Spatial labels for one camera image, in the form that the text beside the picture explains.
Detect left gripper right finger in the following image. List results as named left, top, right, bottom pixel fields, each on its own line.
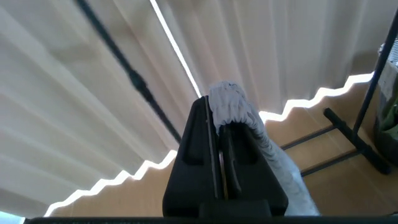
left=219, top=123, right=289, bottom=218

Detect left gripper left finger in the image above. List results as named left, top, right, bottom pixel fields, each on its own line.
left=162, top=95, right=222, bottom=218

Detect pale grey shorts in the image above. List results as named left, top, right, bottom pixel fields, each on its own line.
left=207, top=80, right=321, bottom=217

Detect black clothes rack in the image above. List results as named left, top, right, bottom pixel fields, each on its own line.
left=74, top=0, right=398, bottom=178

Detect white laundry basket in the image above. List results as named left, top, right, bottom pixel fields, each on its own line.
left=373, top=37, right=398, bottom=166

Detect beige curtain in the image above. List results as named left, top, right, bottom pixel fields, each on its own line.
left=0, top=0, right=398, bottom=218

